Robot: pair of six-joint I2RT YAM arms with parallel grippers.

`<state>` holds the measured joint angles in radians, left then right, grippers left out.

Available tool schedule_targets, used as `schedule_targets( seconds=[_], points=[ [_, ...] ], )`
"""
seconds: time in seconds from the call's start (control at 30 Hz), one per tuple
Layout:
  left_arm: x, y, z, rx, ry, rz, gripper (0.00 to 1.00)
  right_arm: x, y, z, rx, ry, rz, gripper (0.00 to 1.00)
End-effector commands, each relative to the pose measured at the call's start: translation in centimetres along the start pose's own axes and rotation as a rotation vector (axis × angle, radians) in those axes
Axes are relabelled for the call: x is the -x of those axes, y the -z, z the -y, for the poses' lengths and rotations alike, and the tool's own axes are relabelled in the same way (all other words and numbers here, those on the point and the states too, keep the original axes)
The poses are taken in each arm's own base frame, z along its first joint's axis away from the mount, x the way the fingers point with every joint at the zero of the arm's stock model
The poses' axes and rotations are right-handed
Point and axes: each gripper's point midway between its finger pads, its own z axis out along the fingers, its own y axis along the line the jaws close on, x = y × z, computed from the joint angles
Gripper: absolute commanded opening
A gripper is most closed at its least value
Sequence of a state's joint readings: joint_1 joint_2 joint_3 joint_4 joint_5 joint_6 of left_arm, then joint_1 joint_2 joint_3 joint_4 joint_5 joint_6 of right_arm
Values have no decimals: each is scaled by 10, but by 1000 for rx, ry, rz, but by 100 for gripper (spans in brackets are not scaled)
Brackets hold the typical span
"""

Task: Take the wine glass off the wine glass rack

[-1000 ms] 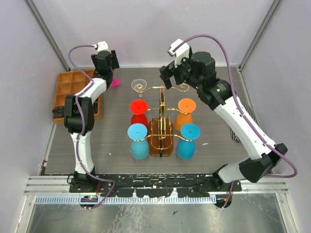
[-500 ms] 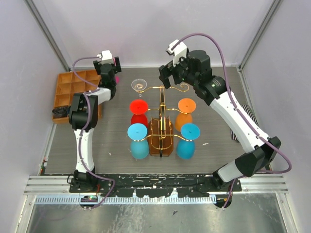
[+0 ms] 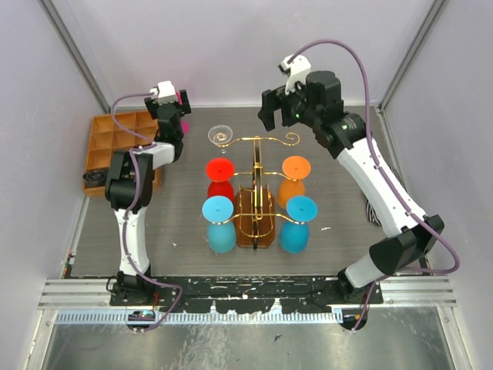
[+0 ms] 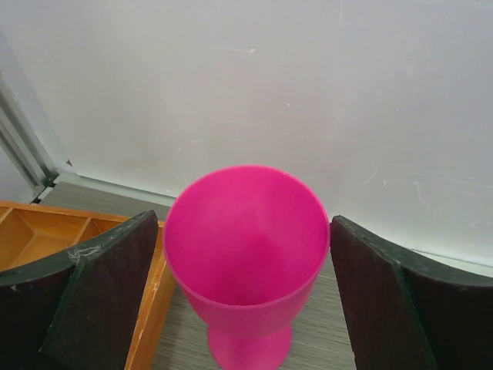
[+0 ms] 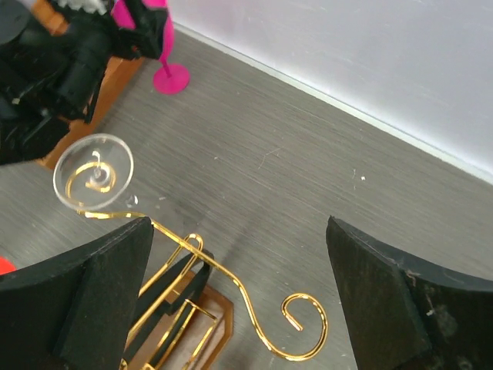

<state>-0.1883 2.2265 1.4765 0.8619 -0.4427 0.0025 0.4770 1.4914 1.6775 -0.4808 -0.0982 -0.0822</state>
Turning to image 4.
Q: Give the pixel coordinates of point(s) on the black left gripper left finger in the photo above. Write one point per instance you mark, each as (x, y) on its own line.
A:
(77, 308)

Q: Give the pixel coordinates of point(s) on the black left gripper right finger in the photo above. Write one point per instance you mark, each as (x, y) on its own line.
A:
(406, 311)

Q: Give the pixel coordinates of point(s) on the wooden compartment tray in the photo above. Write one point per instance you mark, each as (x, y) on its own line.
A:
(30, 232)

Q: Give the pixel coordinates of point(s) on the pink plastic wine glass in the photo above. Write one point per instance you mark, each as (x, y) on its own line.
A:
(245, 244)

